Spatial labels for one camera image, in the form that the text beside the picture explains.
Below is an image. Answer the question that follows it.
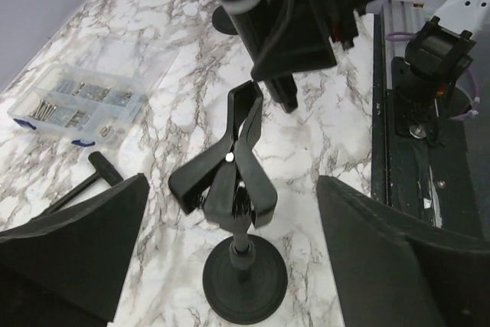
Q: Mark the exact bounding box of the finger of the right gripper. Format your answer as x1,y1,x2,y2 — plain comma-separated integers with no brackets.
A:
251,0,337,81

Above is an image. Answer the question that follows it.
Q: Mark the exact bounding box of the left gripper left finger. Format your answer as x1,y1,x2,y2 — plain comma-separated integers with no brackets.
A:
1,174,149,326

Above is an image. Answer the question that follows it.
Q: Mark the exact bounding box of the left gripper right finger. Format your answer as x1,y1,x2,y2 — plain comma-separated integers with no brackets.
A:
316,175,489,326

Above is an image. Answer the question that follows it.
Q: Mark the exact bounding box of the black microphone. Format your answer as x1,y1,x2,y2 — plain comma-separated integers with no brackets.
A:
193,0,299,114

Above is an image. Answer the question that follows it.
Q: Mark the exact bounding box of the black clip microphone stand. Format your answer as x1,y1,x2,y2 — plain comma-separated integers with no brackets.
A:
168,81,288,325

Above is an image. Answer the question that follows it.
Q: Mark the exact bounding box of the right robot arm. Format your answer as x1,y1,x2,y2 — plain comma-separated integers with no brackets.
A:
251,0,489,143

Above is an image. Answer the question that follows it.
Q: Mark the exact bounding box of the clear plastic screw box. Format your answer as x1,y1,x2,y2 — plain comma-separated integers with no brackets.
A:
8,64,149,148

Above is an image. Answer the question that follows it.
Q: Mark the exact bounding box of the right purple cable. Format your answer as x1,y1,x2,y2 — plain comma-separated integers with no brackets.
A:
384,30,483,121

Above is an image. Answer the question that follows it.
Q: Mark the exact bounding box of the black round-base shock-mount stand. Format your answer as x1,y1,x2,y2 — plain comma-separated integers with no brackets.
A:
211,6,238,36

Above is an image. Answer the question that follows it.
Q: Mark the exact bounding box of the black T-handle tool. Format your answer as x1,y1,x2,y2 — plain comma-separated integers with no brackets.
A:
39,151,123,217

